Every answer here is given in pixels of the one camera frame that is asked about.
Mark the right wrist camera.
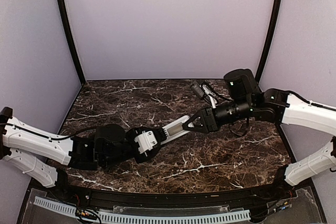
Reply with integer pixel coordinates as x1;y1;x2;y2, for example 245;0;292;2
190;81;210;102

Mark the black front rail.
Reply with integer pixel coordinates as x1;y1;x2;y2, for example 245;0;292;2
32;179;312;209

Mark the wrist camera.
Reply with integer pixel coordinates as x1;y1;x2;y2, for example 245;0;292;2
190;81;210;102
134;131;158;154

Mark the white remote control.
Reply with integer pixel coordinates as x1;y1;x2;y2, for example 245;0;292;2
161;115;190;145

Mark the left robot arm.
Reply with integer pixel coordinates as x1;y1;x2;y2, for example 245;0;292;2
1;107;167;201

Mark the grey battery cover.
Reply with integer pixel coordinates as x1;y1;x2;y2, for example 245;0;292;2
167;123;183;136

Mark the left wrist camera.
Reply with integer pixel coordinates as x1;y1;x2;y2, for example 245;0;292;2
134;131;158;154

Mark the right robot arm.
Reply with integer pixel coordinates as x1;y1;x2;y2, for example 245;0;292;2
183;69;335;200

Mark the left black frame post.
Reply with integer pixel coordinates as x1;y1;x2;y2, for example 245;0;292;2
57;0;86;86

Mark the white slotted cable duct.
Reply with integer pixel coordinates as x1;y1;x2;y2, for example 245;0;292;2
33;197;251;224

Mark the black frame post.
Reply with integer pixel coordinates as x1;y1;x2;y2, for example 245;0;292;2
255;0;281;83
57;0;86;86

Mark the right black frame post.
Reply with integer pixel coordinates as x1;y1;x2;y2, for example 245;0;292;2
255;0;281;83

